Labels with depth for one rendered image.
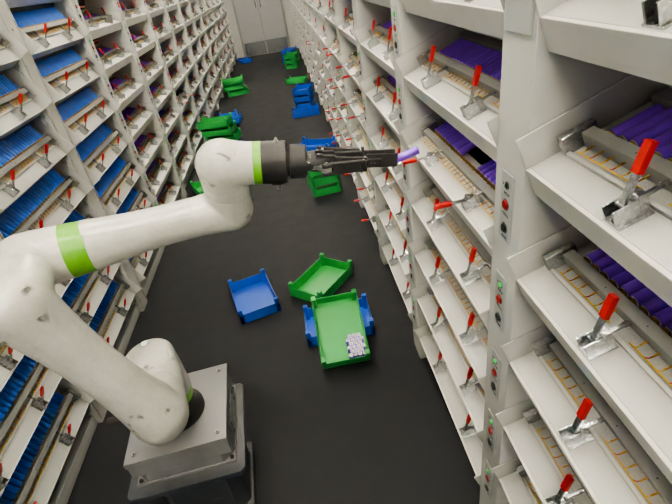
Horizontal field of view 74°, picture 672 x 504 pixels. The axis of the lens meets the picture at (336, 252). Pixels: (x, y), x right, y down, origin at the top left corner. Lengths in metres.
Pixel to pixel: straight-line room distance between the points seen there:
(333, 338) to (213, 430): 0.79
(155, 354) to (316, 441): 0.72
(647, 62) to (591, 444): 0.55
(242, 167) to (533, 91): 0.56
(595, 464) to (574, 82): 0.55
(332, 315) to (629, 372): 1.48
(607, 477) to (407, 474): 0.89
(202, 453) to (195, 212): 0.66
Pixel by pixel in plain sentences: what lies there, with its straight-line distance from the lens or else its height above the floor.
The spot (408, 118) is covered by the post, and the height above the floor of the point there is 0.99.
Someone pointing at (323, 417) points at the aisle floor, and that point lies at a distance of 1.77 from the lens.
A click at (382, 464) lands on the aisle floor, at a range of 1.64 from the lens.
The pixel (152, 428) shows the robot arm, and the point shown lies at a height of 0.60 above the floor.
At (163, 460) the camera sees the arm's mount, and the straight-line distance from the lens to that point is 1.39.
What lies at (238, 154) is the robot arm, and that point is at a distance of 0.96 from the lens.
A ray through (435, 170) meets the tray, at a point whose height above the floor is 0.91.
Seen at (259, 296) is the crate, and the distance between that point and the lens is 2.38.
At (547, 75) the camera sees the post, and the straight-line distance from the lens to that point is 0.68.
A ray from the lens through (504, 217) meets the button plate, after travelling 0.80.
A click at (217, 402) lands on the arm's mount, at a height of 0.39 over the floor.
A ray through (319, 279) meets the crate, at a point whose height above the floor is 0.00.
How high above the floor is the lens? 1.39
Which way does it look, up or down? 32 degrees down
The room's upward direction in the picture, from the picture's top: 10 degrees counter-clockwise
